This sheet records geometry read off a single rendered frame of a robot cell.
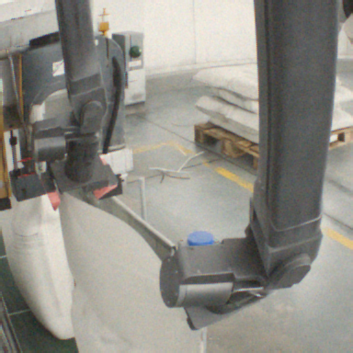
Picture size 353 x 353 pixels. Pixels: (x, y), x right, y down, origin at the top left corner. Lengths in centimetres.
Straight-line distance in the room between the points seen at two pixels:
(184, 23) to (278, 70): 566
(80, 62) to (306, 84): 53
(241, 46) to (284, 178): 611
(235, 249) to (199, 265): 4
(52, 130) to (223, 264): 45
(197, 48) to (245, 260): 564
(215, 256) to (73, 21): 44
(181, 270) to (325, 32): 28
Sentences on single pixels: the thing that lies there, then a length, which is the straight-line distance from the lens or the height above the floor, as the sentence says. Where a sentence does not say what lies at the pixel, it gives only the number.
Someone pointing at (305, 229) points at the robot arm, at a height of 125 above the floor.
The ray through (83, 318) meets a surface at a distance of 106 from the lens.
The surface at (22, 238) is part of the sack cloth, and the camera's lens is 148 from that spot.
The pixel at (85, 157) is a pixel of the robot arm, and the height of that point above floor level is 116.
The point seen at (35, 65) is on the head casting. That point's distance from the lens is 106.
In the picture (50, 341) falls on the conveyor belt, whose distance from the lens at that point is 167.
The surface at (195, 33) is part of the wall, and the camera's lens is 609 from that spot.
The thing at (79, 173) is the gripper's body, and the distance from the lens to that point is 93.
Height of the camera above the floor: 147
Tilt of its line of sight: 23 degrees down
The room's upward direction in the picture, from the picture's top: 2 degrees counter-clockwise
